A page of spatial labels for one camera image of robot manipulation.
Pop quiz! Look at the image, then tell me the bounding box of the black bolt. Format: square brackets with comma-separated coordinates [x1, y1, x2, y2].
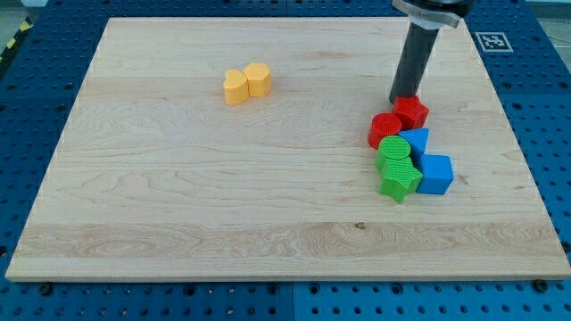
[37, 283, 53, 296]
[532, 279, 549, 293]

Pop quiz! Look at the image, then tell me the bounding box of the blue triangle block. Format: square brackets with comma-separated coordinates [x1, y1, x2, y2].
[398, 128, 430, 162]

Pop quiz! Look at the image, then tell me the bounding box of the robot arm flange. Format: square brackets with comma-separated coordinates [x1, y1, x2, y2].
[392, 0, 476, 29]

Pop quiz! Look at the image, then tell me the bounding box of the red star block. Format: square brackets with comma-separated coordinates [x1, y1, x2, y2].
[393, 95, 430, 130]

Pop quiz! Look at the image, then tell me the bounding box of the white fiducial marker tag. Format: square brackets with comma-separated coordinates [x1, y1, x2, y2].
[475, 31, 513, 53]

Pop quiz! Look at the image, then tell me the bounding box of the black bolt right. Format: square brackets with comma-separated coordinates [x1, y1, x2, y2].
[532, 279, 549, 293]

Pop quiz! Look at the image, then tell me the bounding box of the yellow heart block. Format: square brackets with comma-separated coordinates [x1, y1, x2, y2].
[223, 70, 249, 106]

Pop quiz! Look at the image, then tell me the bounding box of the wooden board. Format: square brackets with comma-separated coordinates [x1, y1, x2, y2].
[6, 17, 570, 283]

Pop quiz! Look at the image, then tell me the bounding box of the yellow hexagon block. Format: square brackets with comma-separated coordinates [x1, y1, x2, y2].
[243, 62, 272, 97]

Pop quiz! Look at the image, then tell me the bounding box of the black bolt left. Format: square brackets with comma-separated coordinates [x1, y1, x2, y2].
[37, 283, 53, 296]

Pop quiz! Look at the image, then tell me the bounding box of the green star block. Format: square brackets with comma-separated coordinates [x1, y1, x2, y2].
[378, 157, 423, 203]

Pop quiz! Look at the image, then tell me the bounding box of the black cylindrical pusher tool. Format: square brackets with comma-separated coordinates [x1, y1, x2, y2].
[389, 22, 439, 103]

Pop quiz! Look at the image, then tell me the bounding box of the blue cube block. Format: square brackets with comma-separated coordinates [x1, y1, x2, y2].
[417, 154, 454, 195]

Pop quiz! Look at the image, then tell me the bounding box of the red cylinder block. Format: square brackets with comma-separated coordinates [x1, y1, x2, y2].
[368, 112, 401, 149]

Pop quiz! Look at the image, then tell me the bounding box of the green cylinder block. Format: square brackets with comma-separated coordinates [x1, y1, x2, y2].
[375, 136, 411, 171]

